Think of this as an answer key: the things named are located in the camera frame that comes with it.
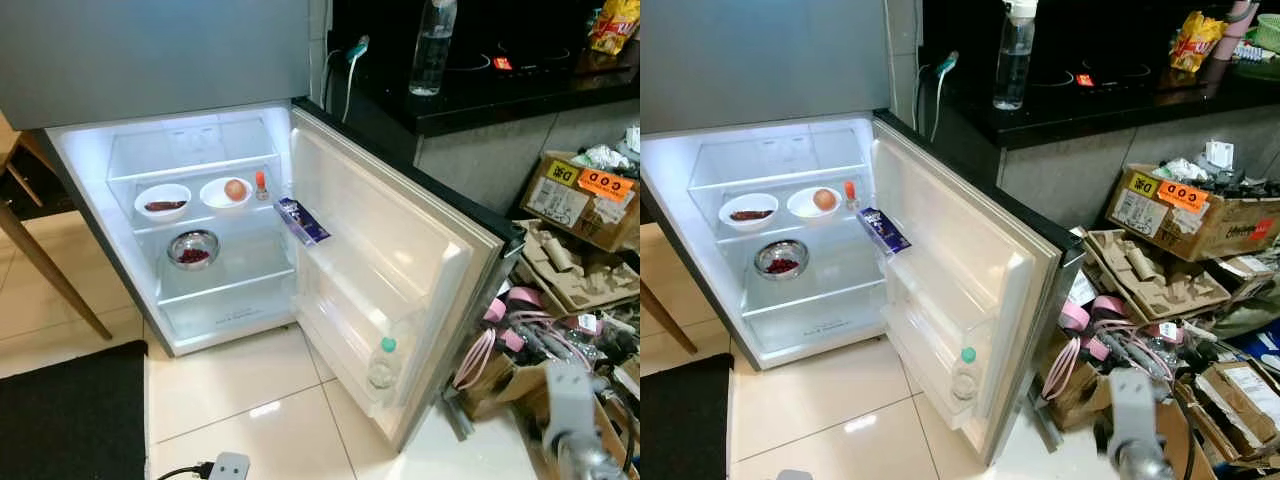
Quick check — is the blue purple carton pack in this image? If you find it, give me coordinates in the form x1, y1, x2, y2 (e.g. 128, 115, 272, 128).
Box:
857, 207, 912, 256
275, 197, 332, 247

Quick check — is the crumpled white plastic bag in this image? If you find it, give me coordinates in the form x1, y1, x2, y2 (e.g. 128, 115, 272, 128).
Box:
1160, 158, 1216, 183
578, 145, 633, 173

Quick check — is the steel bowl of red berries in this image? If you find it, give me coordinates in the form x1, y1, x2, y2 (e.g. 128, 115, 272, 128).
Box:
753, 239, 810, 281
167, 229, 221, 271

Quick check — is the glass fridge shelf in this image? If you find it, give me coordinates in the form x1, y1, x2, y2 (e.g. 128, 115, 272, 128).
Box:
155, 268, 301, 304
130, 195, 301, 238
107, 150, 281, 186
688, 160, 869, 196
740, 280, 886, 316
715, 205, 886, 248

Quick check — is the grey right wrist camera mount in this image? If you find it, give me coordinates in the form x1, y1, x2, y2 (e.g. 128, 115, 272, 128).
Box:
545, 362, 601, 453
1105, 372, 1161, 463

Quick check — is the yellow red snack bag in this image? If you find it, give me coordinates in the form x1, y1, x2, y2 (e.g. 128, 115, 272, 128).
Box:
1170, 10, 1226, 73
588, 0, 641, 57

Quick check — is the white charger cable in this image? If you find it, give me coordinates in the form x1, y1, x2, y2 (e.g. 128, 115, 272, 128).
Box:
322, 35, 372, 123
915, 50, 961, 143

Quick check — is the brown cardboard box with label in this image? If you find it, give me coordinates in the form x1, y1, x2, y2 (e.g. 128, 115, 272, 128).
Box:
1175, 360, 1280, 471

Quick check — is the black floor mat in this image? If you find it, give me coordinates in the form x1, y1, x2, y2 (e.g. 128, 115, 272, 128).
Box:
0, 340, 150, 480
640, 352, 734, 480

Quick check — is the clear teal-capped water bottle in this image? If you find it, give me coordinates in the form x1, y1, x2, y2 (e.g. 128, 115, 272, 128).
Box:
366, 336, 400, 393
948, 346, 983, 403

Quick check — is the wooden table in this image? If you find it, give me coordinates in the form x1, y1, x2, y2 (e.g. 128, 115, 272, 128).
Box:
0, 110, 113, 341
640, 280, 699, 356

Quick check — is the white round plate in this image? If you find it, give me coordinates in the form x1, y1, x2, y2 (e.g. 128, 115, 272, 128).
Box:
786, 187, 843, 220
199, 177, 254, 211

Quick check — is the brown pulp packaging tray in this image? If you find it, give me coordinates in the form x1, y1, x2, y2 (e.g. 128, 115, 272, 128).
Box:
1085, 228, 1233, 321
520, 220, 641, 313

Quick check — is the white ceramic bowl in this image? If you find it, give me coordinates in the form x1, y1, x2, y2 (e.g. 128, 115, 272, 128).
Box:
718, 193, 779, 232
134, 183, 192, 222

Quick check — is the pink corded device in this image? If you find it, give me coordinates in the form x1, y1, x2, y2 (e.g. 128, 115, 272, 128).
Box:
1040, 295, 1126, 401
453, 285, 549, 393

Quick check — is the black kitchen countertop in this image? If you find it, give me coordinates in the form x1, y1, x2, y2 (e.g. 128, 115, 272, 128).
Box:
918, 0, 1280, 151
328, 0, 641, 138

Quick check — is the black induction cooktop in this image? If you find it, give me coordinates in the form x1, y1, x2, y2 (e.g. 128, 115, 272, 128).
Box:
1030, 10, 1181, 91
440, 10, 601, 81

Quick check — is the tall clear plastic bottle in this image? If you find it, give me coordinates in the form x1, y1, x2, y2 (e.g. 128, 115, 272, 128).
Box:
992, 0, 1038, 111
408, 0, 459, 98

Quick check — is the labelled cardboard box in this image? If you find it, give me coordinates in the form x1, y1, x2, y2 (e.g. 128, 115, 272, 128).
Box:
521, 150, 641, 253
1105, 163, 1280, 263

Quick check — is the clear crisper drawer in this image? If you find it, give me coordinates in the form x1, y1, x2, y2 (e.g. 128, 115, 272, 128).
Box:
745, 300, 891, 353
160, 290, 311, 343

